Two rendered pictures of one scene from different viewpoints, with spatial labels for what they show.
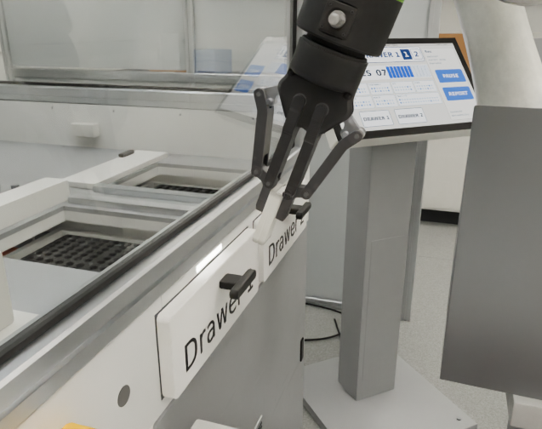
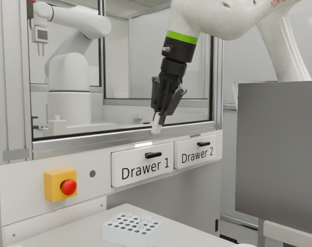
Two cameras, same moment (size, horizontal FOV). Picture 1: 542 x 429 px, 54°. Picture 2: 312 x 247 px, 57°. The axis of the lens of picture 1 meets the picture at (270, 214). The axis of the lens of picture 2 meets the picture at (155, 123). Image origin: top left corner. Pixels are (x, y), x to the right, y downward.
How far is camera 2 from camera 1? 0.45 m
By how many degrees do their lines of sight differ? 28
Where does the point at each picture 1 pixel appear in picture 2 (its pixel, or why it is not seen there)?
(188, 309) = (125, 155)
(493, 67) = (282, 78)
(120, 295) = (94, 136)
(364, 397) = not seen: outside the picture
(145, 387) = (103, 177)
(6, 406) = (48, 149)
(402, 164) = not seen: hidden behind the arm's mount
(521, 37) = (295, 64)
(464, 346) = (243, 193)
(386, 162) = not seen: hidden behind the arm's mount
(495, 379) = (257, 210)
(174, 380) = (115, 179)
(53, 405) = (63, 158)
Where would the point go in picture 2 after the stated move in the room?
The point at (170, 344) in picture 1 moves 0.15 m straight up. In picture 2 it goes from (114, 163) to (113, 115)
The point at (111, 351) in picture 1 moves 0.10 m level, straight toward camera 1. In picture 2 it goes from (88, 154) to (76, 161)
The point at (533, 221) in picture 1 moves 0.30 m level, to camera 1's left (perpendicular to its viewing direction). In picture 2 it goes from (264, 131) to (163, 127)
